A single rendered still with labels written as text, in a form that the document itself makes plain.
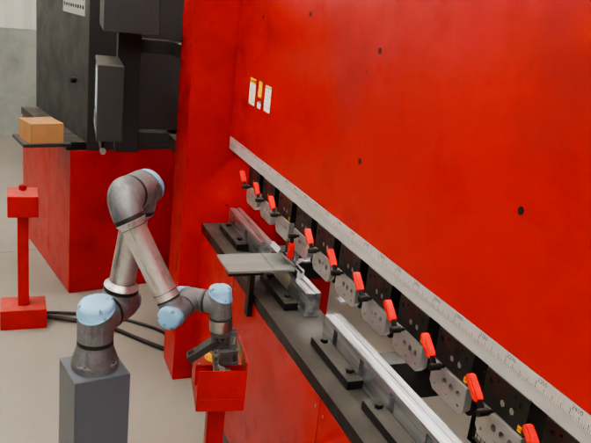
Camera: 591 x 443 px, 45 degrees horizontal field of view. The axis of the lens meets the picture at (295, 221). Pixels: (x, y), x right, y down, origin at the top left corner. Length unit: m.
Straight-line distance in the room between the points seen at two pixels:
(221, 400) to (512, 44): 1.46
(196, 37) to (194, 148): 0.52
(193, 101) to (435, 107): 1.80
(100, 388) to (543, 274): 1.47
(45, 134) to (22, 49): 4.89
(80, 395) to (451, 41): 1.53
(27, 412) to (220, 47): 1.94
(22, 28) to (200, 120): 6.07
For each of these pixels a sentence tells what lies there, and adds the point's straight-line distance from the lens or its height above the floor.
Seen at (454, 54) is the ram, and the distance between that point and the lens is 1.77.
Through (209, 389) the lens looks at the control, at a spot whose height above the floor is 0.74.
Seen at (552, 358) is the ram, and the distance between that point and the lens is 1.50.
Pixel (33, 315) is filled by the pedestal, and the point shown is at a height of 0.08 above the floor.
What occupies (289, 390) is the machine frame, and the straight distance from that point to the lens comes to 2.49.
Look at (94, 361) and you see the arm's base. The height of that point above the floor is 0.83.
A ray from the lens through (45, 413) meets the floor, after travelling 3.68.
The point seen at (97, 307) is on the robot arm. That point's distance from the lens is 2.34.
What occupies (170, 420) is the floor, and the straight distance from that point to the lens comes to 3.60.
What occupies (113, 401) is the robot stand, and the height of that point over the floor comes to 0.69.
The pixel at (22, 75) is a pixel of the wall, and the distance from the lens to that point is 9.41.
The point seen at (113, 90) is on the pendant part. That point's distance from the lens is 3.49.
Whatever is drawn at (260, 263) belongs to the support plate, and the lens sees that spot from 2.76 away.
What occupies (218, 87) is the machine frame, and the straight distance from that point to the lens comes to 3.44.
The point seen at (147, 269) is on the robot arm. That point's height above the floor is 1.16.
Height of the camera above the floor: 1.98
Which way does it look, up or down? 17 degrees down
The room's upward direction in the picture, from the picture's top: 6 degrees clockwise
